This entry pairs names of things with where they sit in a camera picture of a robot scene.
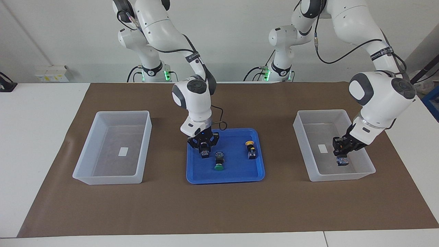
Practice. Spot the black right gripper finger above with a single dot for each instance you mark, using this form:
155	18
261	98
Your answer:
201	149
209	149

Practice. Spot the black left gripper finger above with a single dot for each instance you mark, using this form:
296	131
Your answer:
338	145
347	153

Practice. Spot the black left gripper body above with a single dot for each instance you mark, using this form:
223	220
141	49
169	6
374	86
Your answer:
355	142

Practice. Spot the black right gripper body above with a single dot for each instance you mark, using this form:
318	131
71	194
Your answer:
204	138

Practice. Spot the green push button switch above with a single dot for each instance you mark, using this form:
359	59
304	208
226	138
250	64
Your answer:
218	161
205	154

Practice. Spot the yellow push button switch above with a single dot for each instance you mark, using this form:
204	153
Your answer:
343	160
251	150

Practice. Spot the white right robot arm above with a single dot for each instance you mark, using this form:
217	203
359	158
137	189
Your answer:
192	99

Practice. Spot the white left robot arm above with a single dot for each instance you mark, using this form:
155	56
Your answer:
380	92

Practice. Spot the small white label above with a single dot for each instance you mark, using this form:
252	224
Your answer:
322	148
123	151

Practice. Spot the translucent white plastic box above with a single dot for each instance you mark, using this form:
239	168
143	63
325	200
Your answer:
113	166
329	171

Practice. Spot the blue plastic tray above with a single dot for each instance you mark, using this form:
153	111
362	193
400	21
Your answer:
236	171

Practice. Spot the brown table mat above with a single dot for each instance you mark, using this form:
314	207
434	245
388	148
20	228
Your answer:
219	206

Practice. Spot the black stand pole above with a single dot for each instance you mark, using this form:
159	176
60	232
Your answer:
427	68

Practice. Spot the black desk clamp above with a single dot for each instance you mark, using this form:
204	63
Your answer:
7	85

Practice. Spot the blue frame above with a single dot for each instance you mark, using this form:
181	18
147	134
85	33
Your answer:
432	103

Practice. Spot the white wall socket boxes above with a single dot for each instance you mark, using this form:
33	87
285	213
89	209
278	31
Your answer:
51	73

